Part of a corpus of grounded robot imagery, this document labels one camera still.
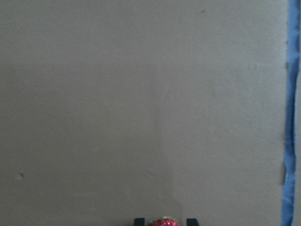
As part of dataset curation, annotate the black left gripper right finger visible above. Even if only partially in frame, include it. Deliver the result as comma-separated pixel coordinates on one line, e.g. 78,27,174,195
186,218,198,226

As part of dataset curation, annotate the red strawberry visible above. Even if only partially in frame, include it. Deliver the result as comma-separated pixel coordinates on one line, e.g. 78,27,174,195
148,216,181,226

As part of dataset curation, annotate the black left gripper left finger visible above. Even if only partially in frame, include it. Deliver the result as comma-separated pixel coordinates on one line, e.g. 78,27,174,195
134,218,145,226

